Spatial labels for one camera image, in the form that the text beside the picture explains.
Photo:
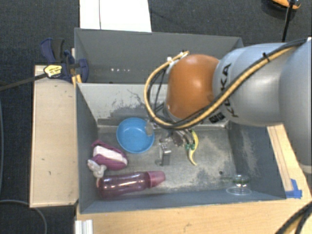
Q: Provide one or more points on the purple and white cloth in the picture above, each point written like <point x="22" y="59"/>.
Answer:
<point x="111" y="156"/>

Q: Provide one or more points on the pale wood board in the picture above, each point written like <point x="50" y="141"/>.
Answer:
<point x="53" y="140"/>

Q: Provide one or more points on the pink plastic bottle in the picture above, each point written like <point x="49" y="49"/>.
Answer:
<point x="126" y="184"/>

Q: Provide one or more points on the clear glass cup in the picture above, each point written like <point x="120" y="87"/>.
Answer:
<point x="240" y="185"/>

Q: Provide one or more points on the yellow banana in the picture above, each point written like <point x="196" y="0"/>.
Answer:
<point x="194" y="152"/>

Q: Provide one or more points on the blue bowl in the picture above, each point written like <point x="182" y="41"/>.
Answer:
<point x="132" y="136"/>

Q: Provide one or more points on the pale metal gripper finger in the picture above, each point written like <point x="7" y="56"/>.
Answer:
<point x="167" y="159"/>
<point x="162" y="147"/>

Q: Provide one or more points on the white soft toy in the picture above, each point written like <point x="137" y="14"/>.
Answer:
<point x="97" y="168"/>

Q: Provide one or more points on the grey metal bin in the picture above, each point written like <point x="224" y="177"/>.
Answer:
<point x="136" y="57"/>

